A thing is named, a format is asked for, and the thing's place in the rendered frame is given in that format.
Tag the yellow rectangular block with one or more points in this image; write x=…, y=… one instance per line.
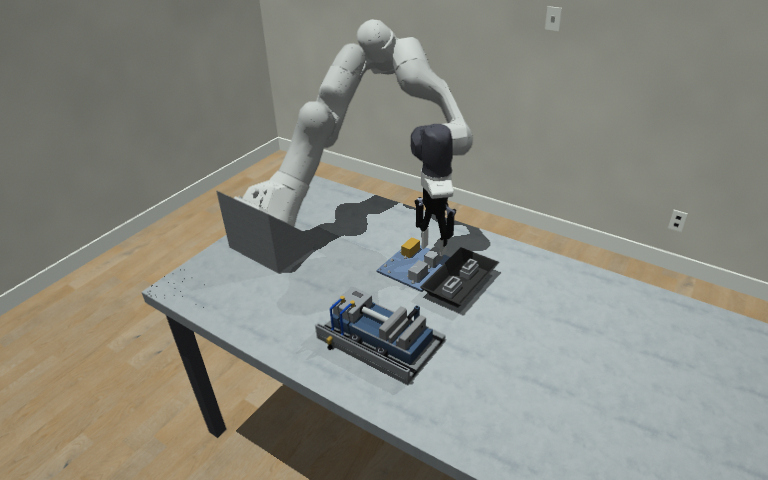
x=410, y=247

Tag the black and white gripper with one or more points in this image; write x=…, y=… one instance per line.
x=437, y=207

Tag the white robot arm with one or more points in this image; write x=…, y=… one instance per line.
x=318, y=127

